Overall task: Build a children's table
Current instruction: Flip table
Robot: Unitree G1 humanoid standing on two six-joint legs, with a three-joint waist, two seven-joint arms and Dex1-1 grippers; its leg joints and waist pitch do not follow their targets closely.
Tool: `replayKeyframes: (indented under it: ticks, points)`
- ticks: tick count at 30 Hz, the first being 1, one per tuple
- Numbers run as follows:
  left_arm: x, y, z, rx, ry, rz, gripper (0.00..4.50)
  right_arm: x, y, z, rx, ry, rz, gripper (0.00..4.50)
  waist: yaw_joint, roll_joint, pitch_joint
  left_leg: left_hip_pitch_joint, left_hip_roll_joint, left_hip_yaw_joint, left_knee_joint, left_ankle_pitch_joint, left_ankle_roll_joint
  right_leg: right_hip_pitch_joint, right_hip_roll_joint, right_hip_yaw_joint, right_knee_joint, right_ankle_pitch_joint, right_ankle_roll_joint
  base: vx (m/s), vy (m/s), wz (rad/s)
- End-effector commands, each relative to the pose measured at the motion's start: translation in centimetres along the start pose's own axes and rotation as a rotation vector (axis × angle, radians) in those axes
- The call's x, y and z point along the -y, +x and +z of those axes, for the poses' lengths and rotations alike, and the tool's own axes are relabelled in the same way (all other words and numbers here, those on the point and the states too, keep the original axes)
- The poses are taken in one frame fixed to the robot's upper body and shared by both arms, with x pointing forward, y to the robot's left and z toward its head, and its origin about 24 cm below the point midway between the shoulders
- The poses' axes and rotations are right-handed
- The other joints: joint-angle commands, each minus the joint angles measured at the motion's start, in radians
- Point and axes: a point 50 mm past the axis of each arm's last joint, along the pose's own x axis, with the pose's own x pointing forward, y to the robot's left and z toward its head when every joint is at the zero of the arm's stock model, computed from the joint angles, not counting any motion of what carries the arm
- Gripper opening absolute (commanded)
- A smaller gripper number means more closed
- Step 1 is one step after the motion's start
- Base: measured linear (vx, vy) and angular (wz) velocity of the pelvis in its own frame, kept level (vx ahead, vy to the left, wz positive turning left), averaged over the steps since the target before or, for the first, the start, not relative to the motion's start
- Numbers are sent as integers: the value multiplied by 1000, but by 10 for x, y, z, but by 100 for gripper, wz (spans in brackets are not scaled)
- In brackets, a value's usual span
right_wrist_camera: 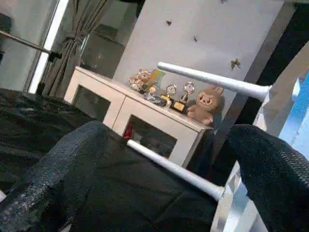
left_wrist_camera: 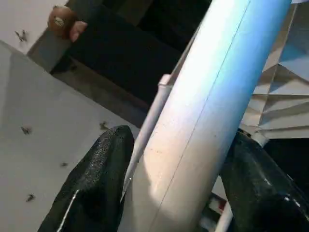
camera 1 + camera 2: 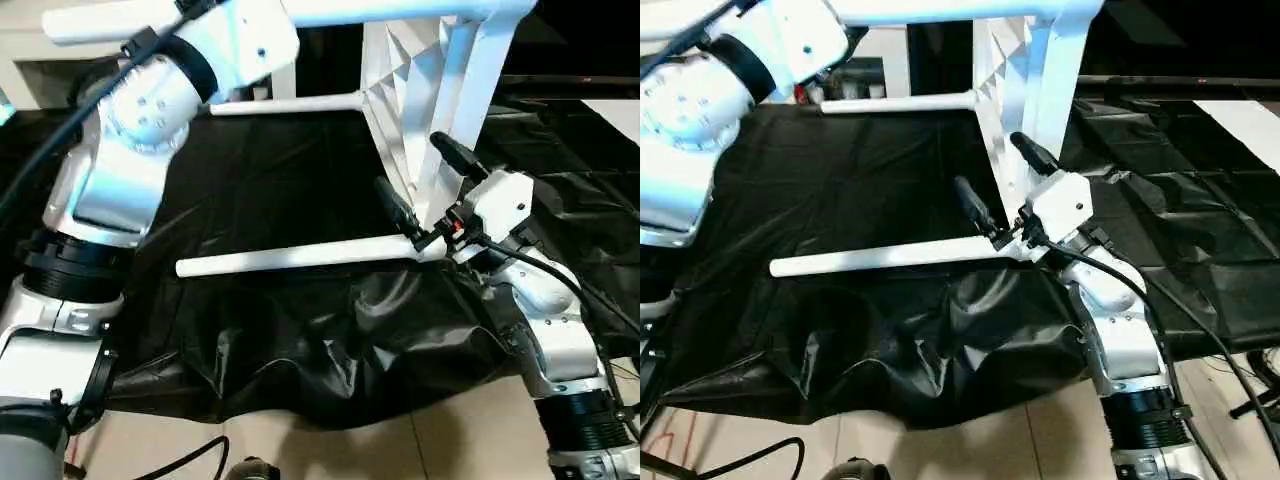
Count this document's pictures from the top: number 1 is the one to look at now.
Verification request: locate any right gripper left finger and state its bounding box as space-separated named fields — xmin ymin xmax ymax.
xmin=0 ymin=120 xmax=110 ymax=232

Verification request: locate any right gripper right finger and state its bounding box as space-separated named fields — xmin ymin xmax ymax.
xmin=226 ymin=124 xmax=309 ymax=232

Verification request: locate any white plastic table top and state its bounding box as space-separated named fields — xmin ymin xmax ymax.
xmin=210 ymin=43 xmax=309 ymax=232

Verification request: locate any white plastic table leg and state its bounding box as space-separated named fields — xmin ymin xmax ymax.
xmin=156 ymin=61 xmax=273 ymax=103
xmin=126 ymin=138 xmax=225 ymax=202

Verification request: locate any white glass-door cabinet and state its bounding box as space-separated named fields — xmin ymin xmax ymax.
xmin=64 ymin=66 xmax=214 ymax=168

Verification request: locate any brown plush toy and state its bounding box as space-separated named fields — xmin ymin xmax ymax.
xmin=186 ymin=85 xmax=225 ymax=126

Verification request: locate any black metal rod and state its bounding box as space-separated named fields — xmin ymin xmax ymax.
xmin=0 ymin=29 xmax=63 ymax=61

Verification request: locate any clear crystal trophy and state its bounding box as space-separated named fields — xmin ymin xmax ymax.
xmin=164 ymin=84 xmax=178 ymax=100

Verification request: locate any grey tied curtain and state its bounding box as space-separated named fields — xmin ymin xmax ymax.
xmin=41 ymin=0 xmax=111 ymax=97

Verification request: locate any colourful rainbow card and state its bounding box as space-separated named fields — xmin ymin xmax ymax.
xmin=147 ymin=69 xmax=167 ymax=90

